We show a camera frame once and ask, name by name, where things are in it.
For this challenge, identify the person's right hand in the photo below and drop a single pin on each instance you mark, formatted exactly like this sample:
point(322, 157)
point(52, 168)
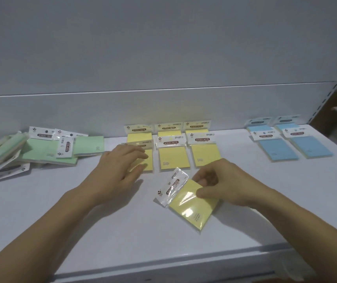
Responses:
point(230, 182)

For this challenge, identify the person's right forearm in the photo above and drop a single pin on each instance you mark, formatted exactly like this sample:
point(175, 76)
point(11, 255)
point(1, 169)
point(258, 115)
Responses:
point(310, 229)

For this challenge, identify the white slotted shelf upright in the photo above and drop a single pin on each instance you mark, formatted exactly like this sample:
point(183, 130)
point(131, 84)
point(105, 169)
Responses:
point(332, 91)

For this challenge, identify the person's left forearm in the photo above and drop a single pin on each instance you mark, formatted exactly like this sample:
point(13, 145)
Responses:
point(36, 232)

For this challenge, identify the yellow sticky note pad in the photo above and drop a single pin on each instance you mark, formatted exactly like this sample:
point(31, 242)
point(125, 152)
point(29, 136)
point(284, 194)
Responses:
point(186, 209)

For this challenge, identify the person's left thumb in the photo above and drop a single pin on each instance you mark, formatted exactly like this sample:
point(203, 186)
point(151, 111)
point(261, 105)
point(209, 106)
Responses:
point(133, 175)

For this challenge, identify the person's right thumb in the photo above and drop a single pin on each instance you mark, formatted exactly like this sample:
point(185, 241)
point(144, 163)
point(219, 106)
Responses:
point(208, 193)

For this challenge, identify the person's left hand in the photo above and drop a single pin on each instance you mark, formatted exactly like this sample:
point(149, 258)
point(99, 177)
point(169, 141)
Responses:
point(112, 173)

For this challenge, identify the white shelf edge rail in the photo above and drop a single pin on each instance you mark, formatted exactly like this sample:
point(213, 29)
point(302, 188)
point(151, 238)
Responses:
point(186, 262)

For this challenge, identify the rows of yellow note packets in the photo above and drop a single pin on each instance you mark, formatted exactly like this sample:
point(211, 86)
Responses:
point(171, 153)

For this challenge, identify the pile of green note packets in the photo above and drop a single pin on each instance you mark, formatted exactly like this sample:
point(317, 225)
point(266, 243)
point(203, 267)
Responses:
point(44, 147)

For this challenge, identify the blue sticky note packet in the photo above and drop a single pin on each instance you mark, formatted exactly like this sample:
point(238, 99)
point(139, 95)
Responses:
point(287, 122)
point(276, 148)
point(258, 124)
point(311, 145)

